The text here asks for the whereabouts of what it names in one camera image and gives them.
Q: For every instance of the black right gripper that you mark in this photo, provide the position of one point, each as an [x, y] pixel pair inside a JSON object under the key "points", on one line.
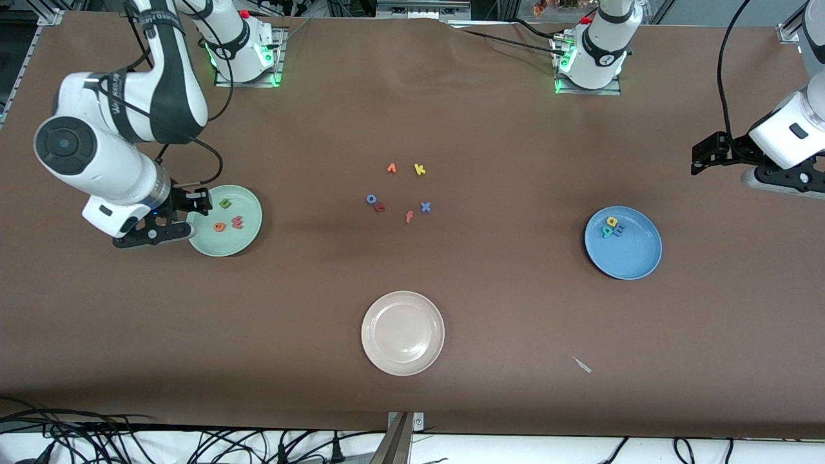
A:
{"points": [[181, 199]]}

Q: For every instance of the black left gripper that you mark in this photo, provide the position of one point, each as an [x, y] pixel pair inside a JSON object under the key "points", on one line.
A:
{"points": [[734, 150]]}

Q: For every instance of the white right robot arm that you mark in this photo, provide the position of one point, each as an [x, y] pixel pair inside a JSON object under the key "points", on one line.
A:
{"points": [[97, 161]]}

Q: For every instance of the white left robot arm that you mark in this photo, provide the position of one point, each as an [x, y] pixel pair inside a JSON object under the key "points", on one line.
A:
{"points": [[602, 45]]}

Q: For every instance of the green plate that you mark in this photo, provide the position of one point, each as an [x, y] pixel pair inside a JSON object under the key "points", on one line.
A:
{"points": [[243, 243]]}

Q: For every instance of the blue plate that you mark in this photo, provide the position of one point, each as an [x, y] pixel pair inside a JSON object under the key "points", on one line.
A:
{"points": [[635, 251]]}

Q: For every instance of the yellow foam letter k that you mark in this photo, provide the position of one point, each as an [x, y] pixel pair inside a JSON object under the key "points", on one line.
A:
{"points": [[419, 169]]}

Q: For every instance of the small orange object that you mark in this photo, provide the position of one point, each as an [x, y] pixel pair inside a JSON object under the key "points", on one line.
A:
{"points": [[540, 8]]}

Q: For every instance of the beige plate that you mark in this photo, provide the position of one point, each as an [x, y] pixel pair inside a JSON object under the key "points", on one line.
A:
{"points": [[403, 333]]}

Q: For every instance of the white paper scrap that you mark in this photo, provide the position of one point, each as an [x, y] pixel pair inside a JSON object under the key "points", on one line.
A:
{"points": [[582, 365]]}

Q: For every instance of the grey box behind table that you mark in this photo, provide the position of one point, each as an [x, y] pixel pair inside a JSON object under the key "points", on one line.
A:
{"points": [[422, 9]]}

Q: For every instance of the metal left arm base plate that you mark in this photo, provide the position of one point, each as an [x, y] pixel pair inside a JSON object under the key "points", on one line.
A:
{"points": [[612, 92]]}

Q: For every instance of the aluminium frame rail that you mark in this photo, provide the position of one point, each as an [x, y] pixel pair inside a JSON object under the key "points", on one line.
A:
{"points": [[29, 61], [789, 33]]}

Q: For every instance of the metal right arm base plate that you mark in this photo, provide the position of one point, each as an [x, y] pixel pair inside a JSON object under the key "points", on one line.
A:
{"points": [[280, 58]]}

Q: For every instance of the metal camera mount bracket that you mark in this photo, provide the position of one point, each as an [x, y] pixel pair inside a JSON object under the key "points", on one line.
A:
{"points": [[396, 441]]}

